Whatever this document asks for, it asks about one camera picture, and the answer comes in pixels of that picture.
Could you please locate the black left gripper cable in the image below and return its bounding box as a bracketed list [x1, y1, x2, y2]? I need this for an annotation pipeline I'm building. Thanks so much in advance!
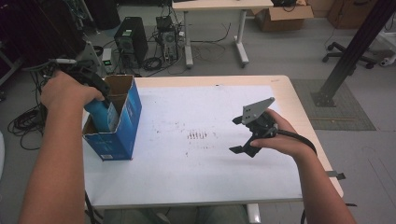
[83, 189, 105, 224]

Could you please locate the small grey computer tower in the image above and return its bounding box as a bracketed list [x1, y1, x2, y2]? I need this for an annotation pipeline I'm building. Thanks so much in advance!
[155, 15, 180, 63]

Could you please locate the dark curtain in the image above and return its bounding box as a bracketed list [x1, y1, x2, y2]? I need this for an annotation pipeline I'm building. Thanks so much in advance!
[0, 0, 87, 73]

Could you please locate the grey box with green light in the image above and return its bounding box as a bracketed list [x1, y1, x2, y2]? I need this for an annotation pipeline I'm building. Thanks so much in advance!
[101, 47, 114, 75]

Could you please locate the black office chair base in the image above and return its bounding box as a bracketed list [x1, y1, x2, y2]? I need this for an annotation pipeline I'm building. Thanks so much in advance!
[321, 41, 378, 70]

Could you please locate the black coiled cable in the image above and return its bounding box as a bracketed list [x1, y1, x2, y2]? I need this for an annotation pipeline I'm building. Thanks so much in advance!
[142, 56, 163, 72]

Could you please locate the white table mat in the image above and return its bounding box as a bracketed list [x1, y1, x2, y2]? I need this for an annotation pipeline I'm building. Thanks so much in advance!
[81, 85, 304, 209]

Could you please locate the blue bottle with white cap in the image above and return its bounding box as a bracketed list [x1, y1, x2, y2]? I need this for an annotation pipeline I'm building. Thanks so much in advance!
[84, 98, 120, 134]

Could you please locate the white desk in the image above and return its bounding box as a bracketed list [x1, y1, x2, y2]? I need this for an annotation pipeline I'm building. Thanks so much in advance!
[171, 0, 275, 69]

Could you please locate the open cardboard box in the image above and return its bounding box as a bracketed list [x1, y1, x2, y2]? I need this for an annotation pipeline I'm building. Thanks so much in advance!
[250, 4, 315, 33]

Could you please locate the blue cardboard box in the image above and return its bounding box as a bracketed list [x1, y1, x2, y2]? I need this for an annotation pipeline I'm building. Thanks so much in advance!
[81, 74, 144, 162]

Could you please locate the black metal beam stand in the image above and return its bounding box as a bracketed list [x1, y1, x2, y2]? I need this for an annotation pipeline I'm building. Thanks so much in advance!
[310, 0, 396, 108]

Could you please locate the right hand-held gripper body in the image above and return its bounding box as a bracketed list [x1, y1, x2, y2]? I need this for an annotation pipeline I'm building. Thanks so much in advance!
[241, 96, 279, 143]

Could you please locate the white table leg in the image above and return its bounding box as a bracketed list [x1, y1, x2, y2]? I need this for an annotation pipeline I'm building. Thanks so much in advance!
[247, 203, 262, 224]

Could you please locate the white cable plug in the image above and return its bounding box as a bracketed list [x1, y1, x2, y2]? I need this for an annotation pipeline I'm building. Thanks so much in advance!
[50, 58, 78, 65]

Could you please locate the closed brown cardboard box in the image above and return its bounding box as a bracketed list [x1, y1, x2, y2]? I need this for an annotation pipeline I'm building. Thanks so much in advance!
[326, 0, 379, 31]

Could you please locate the person's left hand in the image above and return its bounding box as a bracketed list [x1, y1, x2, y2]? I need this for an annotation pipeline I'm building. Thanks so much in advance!
[40, 70, 106, 115]

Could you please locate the bundle of black floor cables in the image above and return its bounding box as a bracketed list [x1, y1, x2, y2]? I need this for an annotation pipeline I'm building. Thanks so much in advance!
[7, 104, 45, 151]

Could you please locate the grey floor mat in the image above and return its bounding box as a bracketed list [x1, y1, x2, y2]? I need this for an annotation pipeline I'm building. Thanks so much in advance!
[290, 77, 377, 132]

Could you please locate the person's right hand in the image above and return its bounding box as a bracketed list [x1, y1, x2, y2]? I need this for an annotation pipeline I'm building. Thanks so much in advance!
[249, 108, 313, 160]

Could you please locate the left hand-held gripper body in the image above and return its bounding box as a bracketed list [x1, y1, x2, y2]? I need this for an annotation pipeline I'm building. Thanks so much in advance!
[60, 63, 112, 101]

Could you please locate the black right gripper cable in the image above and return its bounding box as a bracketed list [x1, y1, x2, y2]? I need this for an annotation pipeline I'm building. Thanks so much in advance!
[276, 128, 318, 224]

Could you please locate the black computer tower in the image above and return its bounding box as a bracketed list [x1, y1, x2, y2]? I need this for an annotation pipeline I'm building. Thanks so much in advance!
[113, 16, 149, 69]

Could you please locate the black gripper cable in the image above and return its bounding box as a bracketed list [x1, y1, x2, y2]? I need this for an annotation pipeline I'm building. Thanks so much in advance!
[83, 189, 105, 224]
[276, 128, 318, 224]

